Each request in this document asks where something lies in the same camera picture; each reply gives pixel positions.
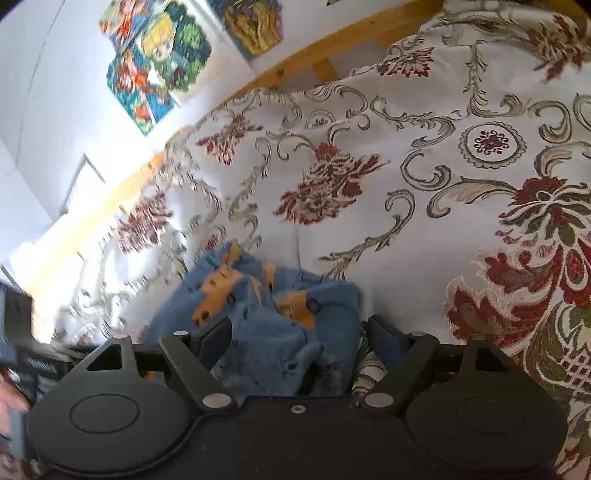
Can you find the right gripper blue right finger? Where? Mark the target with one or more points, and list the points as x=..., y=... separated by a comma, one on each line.
x=389, y=343

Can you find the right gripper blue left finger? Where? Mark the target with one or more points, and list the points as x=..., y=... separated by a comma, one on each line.
x=210, y=342

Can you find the blue pants with orange boats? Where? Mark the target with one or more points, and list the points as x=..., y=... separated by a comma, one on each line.
x=293, y=332

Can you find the person left hand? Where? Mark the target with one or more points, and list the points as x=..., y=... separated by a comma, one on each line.
x=11, y=399

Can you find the floral white bedspread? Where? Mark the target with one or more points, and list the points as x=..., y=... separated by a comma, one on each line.
x=450, y=182

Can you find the white framed window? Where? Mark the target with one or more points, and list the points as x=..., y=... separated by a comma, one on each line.
x=86, y=185

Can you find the anime girl poster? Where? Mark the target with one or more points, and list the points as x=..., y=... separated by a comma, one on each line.
x=177, y=47

